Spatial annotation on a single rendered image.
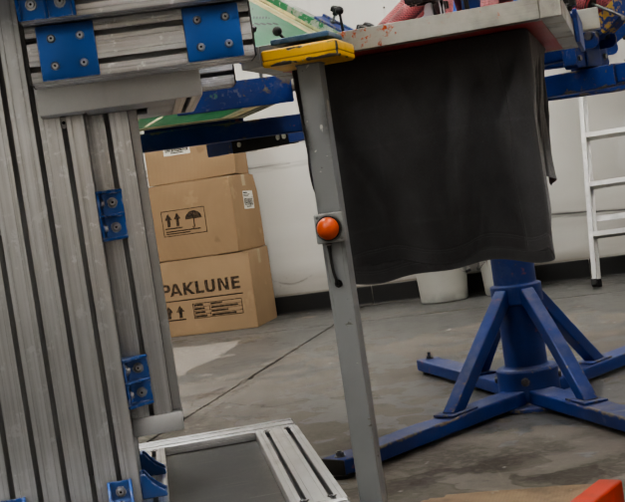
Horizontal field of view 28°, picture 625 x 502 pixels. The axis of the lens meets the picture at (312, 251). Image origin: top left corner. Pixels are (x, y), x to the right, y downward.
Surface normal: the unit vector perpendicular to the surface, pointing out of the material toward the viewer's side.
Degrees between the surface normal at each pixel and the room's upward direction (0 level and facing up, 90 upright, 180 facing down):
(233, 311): 90
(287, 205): 90
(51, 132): 90
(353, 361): 90
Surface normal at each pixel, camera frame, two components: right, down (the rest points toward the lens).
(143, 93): 0.13, 0.04
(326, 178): -0.25, 0.09
